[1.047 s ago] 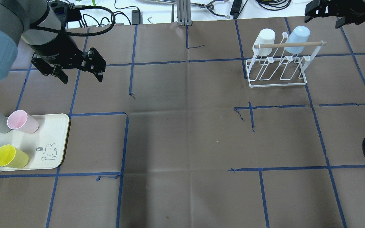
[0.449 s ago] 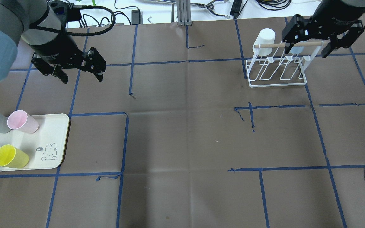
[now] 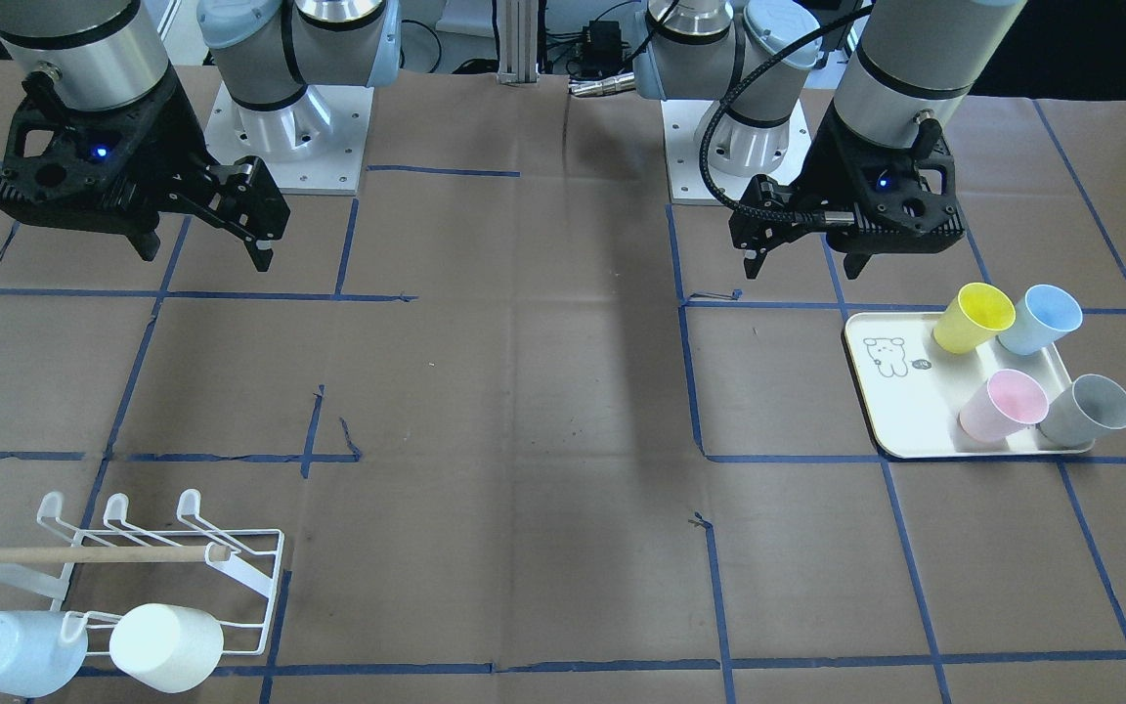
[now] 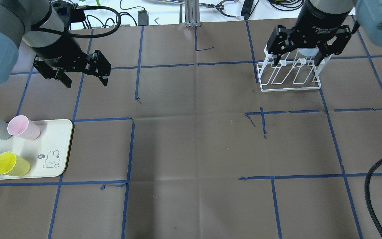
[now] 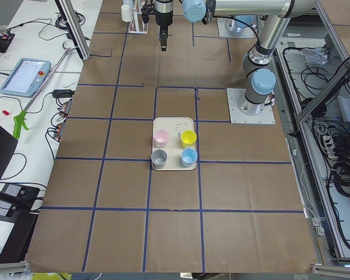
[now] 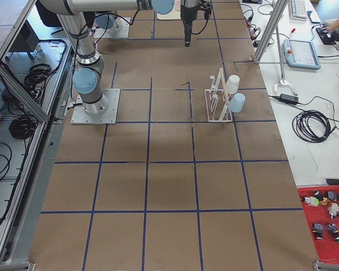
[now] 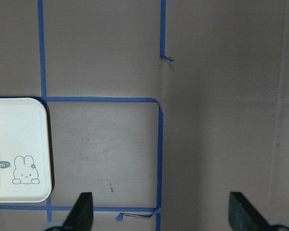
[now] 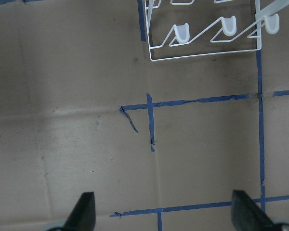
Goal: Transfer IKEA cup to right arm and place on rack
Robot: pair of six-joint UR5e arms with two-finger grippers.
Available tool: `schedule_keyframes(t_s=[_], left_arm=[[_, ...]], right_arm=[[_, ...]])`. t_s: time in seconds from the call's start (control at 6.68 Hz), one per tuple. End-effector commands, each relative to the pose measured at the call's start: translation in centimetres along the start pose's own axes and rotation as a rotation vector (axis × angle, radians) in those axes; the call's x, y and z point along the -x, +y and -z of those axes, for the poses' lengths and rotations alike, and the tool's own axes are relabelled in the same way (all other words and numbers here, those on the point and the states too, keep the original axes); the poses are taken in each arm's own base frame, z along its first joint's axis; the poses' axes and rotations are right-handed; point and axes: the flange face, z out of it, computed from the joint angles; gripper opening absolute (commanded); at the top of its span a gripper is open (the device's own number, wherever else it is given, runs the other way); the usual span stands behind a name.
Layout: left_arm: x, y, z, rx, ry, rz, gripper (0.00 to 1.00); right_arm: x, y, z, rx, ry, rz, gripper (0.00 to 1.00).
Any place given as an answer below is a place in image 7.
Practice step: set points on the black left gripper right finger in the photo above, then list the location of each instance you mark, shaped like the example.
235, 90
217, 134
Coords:
243, 216

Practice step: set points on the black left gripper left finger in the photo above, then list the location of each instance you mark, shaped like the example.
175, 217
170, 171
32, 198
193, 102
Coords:
80, 217

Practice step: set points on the cream rectangular tray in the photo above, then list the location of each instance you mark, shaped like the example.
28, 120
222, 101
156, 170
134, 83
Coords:
25, 166

